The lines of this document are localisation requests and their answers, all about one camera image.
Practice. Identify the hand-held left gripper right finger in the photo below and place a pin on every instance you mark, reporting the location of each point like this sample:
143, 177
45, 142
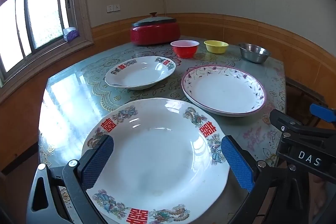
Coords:
237, 163

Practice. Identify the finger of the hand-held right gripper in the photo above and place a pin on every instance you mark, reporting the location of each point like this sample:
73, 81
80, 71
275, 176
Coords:
286, 123
321, 111

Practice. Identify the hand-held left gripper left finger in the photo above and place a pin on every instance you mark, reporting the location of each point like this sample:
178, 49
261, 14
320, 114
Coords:
98, 161

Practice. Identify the large white dragon print plate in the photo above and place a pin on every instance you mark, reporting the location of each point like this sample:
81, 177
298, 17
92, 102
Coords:
157, 161

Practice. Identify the white floral pink rim plate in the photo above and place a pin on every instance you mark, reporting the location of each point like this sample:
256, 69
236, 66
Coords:
223, 90

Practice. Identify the stainless steel bowl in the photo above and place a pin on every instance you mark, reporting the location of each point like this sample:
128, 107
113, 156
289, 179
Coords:
253, 54

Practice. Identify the small white red print plate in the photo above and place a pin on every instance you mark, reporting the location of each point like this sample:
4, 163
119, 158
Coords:
141, 74

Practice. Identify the yellow plastic bowl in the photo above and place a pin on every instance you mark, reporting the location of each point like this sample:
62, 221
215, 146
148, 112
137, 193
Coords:
216, 48

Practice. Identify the red plastic bowl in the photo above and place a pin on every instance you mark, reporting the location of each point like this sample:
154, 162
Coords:
185, 50

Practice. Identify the dark wooden chair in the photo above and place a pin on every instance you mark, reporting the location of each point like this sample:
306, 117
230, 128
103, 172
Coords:
299, 98

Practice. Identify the purple tissue box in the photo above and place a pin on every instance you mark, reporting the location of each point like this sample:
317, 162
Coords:
70, 34

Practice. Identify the red electric pot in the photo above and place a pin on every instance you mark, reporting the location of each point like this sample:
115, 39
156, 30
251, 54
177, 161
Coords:
155, 33

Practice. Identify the grey pot lid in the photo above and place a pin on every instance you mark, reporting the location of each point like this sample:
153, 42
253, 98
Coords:
155, 20

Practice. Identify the white wall socket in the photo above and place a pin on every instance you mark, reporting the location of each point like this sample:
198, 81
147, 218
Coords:
117, 7
110, 8

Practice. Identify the window with beige frame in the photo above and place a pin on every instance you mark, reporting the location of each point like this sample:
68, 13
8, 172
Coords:
39, 8

